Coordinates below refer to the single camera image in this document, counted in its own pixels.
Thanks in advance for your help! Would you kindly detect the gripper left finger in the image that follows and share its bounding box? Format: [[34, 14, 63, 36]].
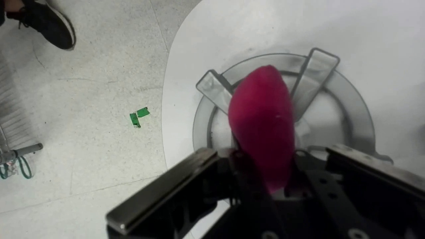
[[106, 148, 238, 239]]

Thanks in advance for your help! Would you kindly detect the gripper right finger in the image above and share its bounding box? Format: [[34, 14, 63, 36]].
[[294, 145, 425, 239]]

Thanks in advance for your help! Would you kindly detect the magenta soft object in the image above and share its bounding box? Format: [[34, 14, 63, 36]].
[[228, 64, 297, 194]]

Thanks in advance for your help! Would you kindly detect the grey metal rod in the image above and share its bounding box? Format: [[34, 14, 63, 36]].
[[0, 143, 44, 165]]

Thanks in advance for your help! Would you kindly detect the person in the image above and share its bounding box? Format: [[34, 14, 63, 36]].
[[0, 0, 77, 51]]

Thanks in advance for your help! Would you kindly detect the green cable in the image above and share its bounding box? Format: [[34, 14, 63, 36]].
[[0, 156, 33, 180]]

